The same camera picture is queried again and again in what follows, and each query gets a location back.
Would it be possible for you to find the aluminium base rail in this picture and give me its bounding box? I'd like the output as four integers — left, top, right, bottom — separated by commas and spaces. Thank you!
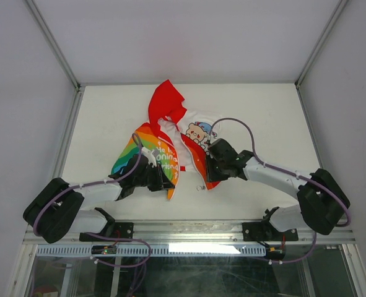
23, 220, 356, 246

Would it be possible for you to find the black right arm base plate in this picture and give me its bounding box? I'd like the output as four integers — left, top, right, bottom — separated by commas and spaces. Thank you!
242, 222, 298, 243

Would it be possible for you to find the grey slotted cable duct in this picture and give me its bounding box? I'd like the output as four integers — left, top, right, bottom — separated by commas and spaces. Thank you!
37, 243, 266, 257

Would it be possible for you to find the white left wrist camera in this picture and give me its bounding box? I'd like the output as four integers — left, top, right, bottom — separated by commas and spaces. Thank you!
141, 147, 157, 167

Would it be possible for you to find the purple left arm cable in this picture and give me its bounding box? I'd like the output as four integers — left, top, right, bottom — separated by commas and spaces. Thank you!
33, 132, 143, 238

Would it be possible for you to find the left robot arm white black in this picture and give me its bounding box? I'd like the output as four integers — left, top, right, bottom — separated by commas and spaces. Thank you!
22, 157, 175, 243

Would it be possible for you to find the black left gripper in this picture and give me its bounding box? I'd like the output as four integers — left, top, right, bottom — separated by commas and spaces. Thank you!
133, 163, 174, 191

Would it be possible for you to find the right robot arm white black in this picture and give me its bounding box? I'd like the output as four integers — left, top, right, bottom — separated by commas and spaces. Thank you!
206, 139, 351, 241

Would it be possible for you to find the right aluminium frame post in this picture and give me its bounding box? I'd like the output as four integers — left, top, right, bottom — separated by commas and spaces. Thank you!
295, 0, 350, 89

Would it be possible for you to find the red white rainbow kids jacket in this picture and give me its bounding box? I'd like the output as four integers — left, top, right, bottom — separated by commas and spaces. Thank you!
111, 80, 220, 190

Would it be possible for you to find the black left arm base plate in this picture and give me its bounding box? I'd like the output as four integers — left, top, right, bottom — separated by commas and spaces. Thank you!
79, 221, 134, 242

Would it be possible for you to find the purple cable under rail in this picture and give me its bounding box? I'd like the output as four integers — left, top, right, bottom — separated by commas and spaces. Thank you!
86, 233, 152, 297

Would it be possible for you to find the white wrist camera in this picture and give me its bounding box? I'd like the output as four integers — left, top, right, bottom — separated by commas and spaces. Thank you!
203, 131, 217, 150
141, 147, 157, 167

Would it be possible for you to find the left aluminium frame post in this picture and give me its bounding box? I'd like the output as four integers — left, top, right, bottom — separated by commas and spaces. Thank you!
23, 0, 81, 91

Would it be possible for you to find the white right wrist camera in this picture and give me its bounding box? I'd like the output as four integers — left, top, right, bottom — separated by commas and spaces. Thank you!
203, 131, 217, 150

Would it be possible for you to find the aluminium frame post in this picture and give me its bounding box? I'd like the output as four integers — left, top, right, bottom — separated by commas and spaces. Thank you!
295, 0, 350, 89
23, 0, 81, 91

